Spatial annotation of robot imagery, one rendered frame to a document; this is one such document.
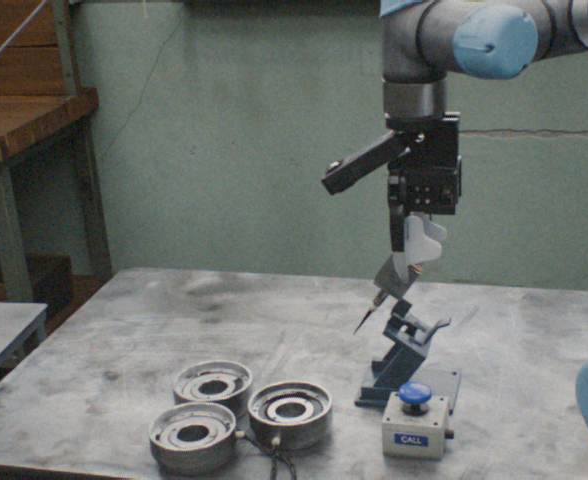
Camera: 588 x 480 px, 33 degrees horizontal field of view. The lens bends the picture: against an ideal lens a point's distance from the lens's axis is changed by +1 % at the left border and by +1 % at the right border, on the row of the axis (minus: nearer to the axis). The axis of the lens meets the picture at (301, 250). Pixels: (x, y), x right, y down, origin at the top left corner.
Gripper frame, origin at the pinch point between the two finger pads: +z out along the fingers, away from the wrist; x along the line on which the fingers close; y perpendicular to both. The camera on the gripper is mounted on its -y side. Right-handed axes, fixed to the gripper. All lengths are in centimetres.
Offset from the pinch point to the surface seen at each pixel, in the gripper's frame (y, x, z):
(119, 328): -47, 12, 18
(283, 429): -11.9, -17.0, 14.3
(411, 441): 3.2, -15.3, 15.5
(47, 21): -122, 139, -10
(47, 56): -123, 139, 0
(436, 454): 6.0, -15.3, 17.0
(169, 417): -27.0, -16.1, 14.6
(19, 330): -77, 31, 29
